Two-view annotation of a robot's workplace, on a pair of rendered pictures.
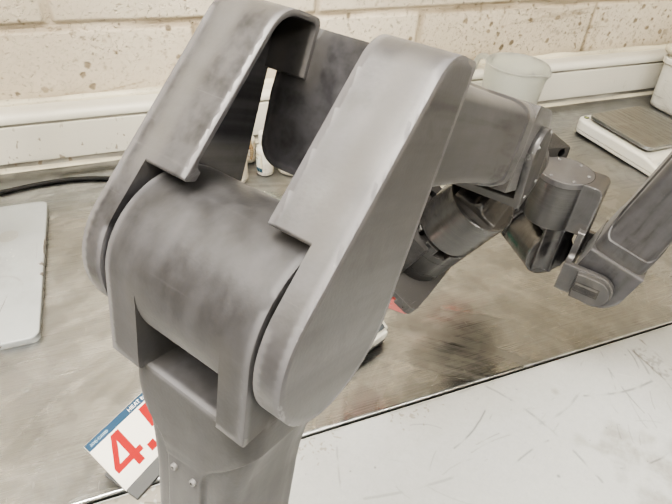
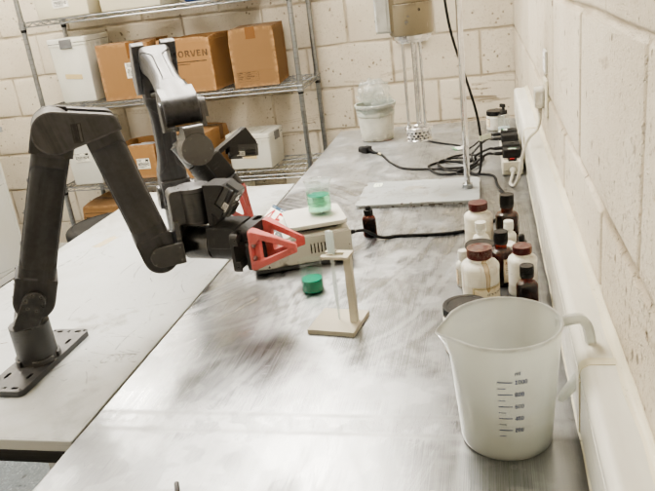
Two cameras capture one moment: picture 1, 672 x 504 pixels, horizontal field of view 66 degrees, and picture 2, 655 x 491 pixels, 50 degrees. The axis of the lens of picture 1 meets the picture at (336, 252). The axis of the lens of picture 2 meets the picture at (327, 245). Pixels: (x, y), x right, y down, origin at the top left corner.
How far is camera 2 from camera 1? 1.67 m
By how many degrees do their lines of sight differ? 103
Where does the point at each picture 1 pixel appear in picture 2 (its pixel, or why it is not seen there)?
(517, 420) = (168, 298)
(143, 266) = not seen: hidden behind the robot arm
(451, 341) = (231, 294)
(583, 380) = (152, 325)
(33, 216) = (461, 198)
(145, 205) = not seen: hidden behind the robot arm
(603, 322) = (166, 353)
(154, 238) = not seen: hidden behind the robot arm
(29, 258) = (418, 200)
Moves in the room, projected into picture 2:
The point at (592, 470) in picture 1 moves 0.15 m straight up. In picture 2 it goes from (122, 308) to (103, 234)
